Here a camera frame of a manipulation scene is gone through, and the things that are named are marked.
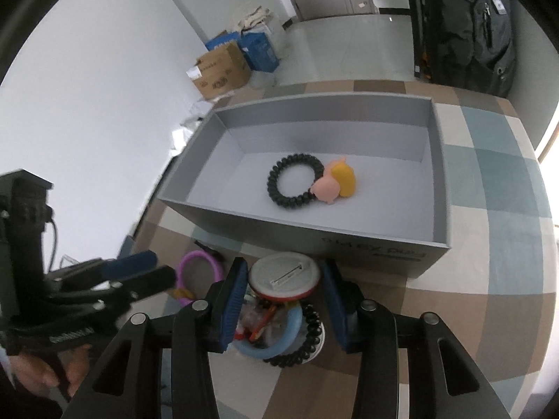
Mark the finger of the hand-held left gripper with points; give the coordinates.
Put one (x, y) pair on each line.
(131, 264)
(153, 279)

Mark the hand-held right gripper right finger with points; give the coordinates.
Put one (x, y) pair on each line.
(336, 310)

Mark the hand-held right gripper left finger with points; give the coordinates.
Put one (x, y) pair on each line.
(231, 301)

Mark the round pin badge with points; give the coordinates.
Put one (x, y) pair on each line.
(284, 270)

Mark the grey cardboard box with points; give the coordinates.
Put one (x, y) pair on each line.
(371, 192)

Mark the person's left forearm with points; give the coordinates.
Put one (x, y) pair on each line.
(22, 401)

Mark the person's left hand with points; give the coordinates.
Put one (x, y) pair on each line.
(35, 371)

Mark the yellow and pink hair clip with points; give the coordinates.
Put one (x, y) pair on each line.
(182, 297)

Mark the pink and yellow toy figure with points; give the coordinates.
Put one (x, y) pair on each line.
(338, 179)

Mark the white plastic bags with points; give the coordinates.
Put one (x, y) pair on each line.
(192, 118)

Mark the checkered mat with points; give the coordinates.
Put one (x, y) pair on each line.
(493, 183)

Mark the brown cardboard box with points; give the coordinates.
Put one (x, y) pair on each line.
(222, 70)

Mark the blue cardboard box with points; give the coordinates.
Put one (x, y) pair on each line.
(262, 52)

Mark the orange object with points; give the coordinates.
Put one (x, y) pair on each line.
(420, 63)

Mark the white cloth bag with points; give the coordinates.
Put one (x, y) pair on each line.
(251, 19)

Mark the black backpack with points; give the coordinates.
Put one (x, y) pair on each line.
(471, 30)

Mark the black sliding door frame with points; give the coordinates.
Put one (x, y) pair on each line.
(415, 17)

